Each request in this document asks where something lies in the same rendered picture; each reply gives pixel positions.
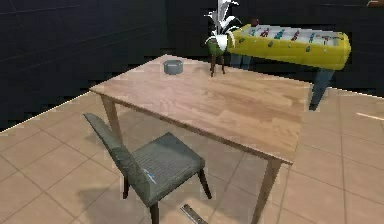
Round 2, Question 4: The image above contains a light wooden table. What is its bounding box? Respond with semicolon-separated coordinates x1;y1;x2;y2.
89;54;312;224

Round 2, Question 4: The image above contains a grey round bowl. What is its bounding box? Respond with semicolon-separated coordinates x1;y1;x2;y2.
163;59;184;76

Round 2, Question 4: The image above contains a white house plant in pot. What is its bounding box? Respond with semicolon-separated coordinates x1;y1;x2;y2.
204;0;242;78

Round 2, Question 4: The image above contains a yellow table football game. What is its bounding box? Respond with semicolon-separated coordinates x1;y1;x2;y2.
227;23;352;112

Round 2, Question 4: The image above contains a grey upholstered chair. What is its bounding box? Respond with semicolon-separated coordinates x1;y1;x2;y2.
83;112;213;224

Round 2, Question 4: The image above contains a grey flat strip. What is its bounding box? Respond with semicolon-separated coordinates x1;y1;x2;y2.
180;203;209;224

